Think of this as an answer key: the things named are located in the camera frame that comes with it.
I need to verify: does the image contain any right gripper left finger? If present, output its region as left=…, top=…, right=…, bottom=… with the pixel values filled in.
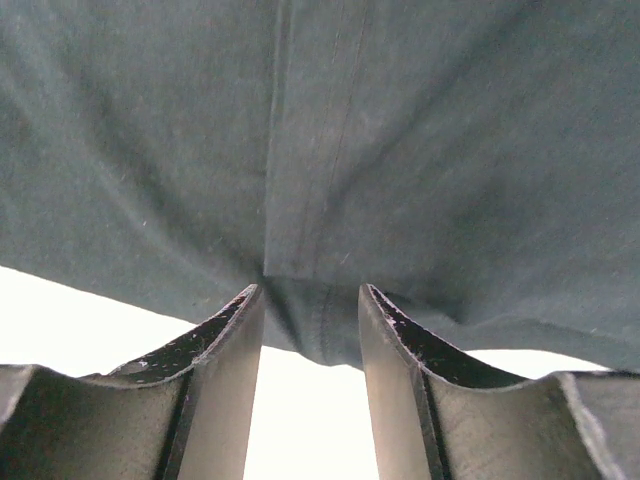
left=1, top=285, right=264, bottom=479

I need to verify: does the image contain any black t shirt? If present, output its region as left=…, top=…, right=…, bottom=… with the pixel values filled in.
left=1, top=1, right=639, bottom=369

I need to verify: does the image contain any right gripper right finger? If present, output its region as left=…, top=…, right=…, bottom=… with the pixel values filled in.
left=358, top=284, right=639, bottom=479

